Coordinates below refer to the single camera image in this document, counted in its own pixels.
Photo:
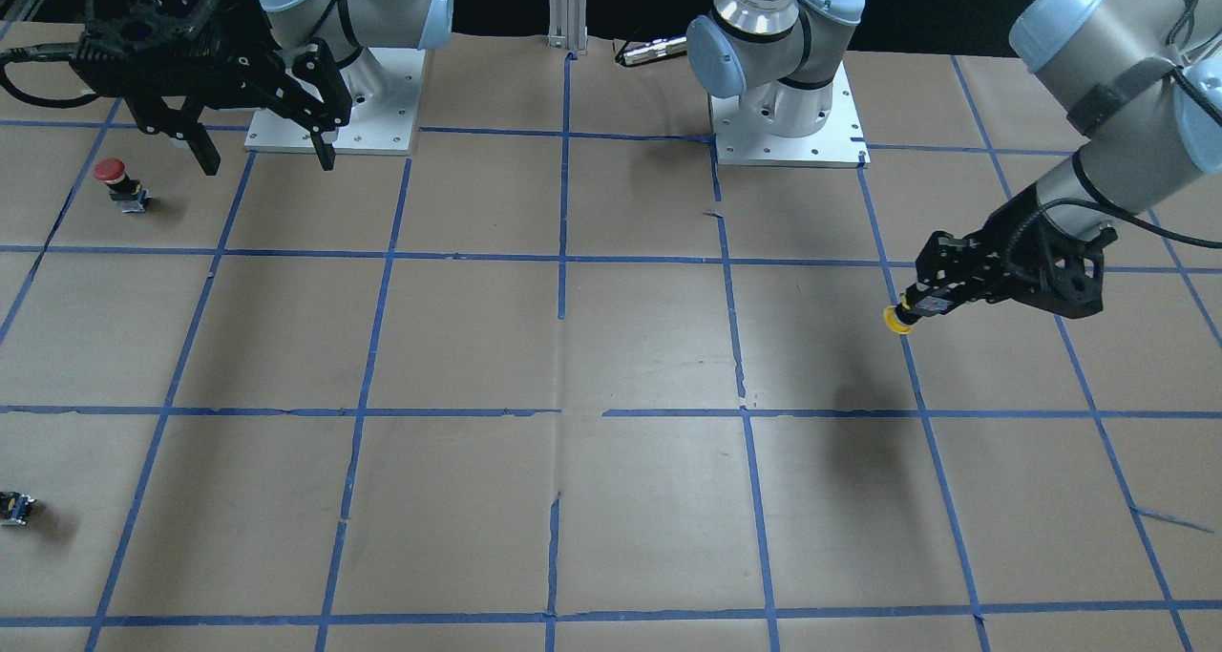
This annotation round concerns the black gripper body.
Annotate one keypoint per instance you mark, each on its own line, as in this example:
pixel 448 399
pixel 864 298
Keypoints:
pixel 1004 251

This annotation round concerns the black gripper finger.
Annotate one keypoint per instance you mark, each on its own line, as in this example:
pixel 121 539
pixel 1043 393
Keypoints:
pixel 307 90

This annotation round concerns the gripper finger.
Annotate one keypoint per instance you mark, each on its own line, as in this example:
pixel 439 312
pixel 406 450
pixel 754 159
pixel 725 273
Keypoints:
pixel 963 292
pixel 965 266

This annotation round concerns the yellow push button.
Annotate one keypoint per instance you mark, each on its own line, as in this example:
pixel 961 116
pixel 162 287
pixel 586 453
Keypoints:
pixel 910 309

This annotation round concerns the red push button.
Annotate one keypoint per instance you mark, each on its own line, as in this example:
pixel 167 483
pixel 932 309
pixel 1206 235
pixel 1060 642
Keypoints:
pixel 128 194

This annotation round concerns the aluminium frame post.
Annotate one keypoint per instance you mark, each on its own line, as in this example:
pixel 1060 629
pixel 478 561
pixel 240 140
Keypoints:
pixel 567 26

